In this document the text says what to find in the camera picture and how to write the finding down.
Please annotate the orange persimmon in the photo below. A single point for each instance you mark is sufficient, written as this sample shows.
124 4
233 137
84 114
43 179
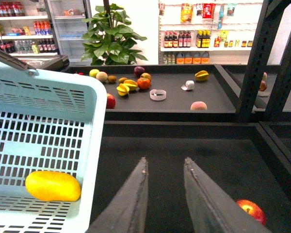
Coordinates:
143 83

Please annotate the black fruit display tray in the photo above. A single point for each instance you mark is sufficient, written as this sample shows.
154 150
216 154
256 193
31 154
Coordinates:
218 92

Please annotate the red apple near mango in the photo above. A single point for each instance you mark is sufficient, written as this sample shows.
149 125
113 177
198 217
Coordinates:
253 209

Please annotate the brown kiwi right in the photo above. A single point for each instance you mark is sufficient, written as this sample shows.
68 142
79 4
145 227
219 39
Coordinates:
122 80

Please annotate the drinks shelf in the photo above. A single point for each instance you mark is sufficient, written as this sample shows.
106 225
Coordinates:
26 29

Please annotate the green potted plant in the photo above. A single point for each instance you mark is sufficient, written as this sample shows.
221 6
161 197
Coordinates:
109 39

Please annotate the yellow mango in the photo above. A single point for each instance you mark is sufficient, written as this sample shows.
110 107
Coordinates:
53 186

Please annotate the pale round peach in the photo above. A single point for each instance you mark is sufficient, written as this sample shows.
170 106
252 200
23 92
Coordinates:
102 76

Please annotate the brown kiwi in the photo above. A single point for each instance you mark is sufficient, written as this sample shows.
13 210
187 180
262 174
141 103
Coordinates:
111 79
122 80

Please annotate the yellow starfruit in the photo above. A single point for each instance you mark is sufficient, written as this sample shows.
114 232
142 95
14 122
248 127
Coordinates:
131 84
201 76
122 90

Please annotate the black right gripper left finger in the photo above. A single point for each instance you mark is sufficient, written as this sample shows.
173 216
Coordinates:
126 213

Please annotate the white grocery shelf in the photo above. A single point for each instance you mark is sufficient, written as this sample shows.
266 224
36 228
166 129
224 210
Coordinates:
207 31

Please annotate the dark purple fruit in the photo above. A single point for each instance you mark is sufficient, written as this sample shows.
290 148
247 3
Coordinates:
138 71

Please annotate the green apple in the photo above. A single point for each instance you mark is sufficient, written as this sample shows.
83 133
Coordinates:
93 73

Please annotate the peach at tray edge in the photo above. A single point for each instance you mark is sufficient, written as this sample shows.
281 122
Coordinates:
198 105

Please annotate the yellow starfruit far right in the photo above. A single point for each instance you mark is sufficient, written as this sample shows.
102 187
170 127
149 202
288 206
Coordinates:
201 76

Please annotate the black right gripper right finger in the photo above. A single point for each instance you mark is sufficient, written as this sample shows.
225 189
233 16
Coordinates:
211 209

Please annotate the brown kiwi left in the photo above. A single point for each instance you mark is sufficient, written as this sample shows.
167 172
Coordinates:
111 79

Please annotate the green red mango fruit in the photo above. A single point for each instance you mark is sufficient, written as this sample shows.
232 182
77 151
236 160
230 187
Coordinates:
146 75

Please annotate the yellow starfruit front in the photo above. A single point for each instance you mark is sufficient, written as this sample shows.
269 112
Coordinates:
122 90

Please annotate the red apple on tray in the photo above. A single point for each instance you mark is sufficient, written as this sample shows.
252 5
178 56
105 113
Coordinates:
111 102

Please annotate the yellow starfruit back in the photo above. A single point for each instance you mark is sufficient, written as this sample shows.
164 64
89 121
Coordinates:
131 84

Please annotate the black steel post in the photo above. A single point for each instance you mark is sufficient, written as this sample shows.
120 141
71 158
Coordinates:
267 27

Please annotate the light blue plastic basket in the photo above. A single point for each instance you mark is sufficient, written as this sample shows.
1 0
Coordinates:
48 121

